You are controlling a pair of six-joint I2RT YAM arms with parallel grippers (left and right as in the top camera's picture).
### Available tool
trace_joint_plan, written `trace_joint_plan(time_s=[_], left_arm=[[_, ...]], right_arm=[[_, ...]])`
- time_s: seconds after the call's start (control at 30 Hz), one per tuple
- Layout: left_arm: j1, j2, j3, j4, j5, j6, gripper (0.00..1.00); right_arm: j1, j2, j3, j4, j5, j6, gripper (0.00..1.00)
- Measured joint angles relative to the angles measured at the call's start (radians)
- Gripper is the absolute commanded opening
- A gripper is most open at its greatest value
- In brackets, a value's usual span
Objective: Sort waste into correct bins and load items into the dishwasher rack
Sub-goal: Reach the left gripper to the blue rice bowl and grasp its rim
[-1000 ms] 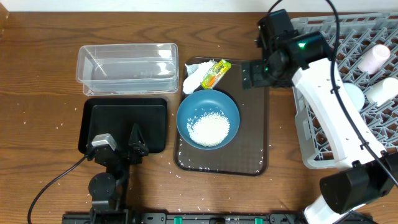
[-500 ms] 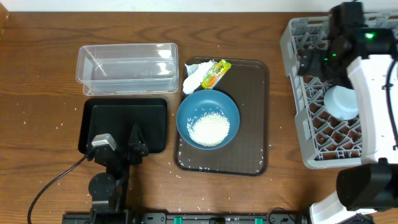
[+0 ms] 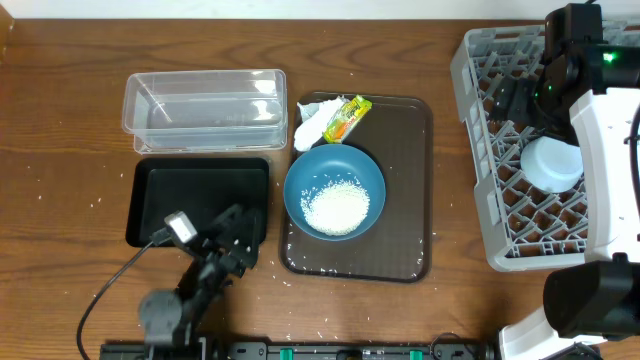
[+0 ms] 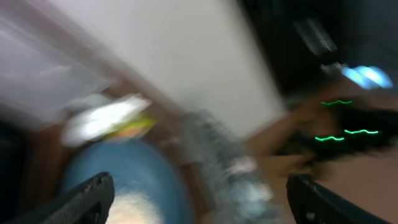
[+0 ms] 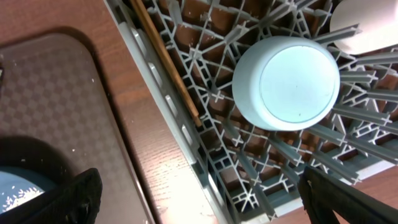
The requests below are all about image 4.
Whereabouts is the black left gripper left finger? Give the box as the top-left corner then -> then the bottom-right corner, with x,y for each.
6,172 -> 114,224

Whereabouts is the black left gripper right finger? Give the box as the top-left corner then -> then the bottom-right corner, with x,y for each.
286,174 -> 389,224

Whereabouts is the pile of white rice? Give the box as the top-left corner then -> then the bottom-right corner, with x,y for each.
106,192 -> 164,224

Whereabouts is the large dark blue bowl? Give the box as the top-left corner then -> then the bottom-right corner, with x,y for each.
60,139 -> 196,224

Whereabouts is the white tissue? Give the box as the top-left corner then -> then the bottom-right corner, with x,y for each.
61,94 -> 152,147

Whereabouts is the green yellow snack wrapper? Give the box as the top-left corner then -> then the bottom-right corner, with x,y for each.
104,114 -> 156,141

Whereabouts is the clear plastic bin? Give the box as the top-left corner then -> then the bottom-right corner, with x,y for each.
1,17 -> 111,129

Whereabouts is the grey dishwasher rack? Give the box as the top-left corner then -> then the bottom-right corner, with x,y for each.
181,112 -> 285,224

